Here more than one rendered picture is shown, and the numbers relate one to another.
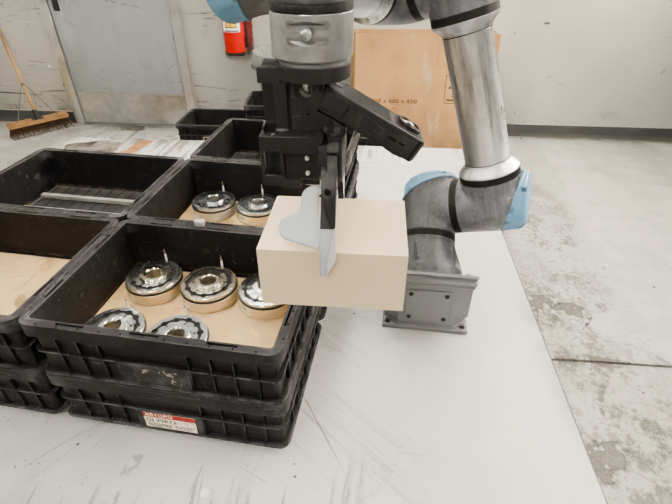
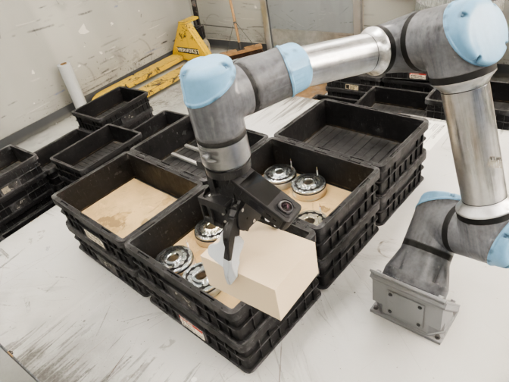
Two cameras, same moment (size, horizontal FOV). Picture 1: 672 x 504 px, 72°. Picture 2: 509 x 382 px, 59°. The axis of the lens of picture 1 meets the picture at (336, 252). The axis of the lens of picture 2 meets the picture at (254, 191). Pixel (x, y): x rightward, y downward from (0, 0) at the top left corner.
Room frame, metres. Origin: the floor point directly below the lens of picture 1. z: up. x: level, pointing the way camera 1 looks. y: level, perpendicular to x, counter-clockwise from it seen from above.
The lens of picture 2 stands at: (0.02, -0.37, 1.65)
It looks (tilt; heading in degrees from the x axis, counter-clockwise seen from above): 36 degrees down; 39
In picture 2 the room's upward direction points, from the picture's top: 11 degrees counter-clockwise
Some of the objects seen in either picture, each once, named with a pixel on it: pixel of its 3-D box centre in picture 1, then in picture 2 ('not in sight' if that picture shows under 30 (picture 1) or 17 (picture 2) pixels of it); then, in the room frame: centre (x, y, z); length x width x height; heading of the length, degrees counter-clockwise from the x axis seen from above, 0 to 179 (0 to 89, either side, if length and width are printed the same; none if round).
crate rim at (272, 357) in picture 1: (187, 280); (217, 241); (0.61, 0.25, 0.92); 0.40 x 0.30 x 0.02; 81
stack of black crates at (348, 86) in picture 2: (220, 144); (362, 89); (2.70, 0.70, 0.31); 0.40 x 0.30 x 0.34; 85
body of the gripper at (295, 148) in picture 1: (307, 123); (231, 190); (0.46, 0.03, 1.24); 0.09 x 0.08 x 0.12; 85
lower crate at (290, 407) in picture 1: (203, 347); (229, 284); (0.61, 0.25, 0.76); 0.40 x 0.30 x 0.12; 81
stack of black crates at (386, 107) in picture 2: not in sight; (395, 128); (2.27, 0.34, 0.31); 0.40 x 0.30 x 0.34; 85
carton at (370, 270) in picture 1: (336, 249); (260, 264); (0.46, 0.00, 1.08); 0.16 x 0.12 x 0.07; 85
